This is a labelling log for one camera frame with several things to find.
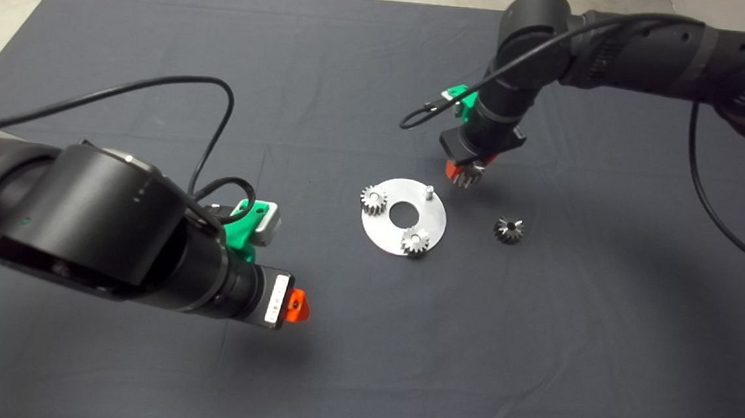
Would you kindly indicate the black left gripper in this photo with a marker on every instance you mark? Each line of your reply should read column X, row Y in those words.
column 268, row 297

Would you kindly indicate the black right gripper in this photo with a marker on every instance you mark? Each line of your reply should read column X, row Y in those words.
column 475, row 147

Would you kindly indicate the large silver steel gear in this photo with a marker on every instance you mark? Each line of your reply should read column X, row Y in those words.
column 470, row 175

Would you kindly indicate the dark steel gear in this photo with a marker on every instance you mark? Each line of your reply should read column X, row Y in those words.
column 509, row 230

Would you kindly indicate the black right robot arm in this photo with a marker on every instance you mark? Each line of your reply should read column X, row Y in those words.
column 639, row 54

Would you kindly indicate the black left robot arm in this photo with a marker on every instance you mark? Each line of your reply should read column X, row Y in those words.
column 83, row 215

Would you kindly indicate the small silver steel gear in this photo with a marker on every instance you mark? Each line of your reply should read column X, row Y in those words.
column 415, row 241
column 374, row 200

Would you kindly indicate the round metal plate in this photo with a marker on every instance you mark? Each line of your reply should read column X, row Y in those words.
column 384, row 236

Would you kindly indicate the dark grey table cloth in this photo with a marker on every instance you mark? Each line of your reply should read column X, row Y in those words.
column 382, row 72

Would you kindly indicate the green right camera mount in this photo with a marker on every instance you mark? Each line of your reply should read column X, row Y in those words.
column 462, row 97

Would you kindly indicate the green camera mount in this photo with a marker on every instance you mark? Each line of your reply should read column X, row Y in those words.
column 243, row 236
column 462, row 97

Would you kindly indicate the silver left camera box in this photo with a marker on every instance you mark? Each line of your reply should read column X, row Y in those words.
column 268, row 225

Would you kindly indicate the green left camera mount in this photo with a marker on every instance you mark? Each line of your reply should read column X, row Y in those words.
column 243, row 236

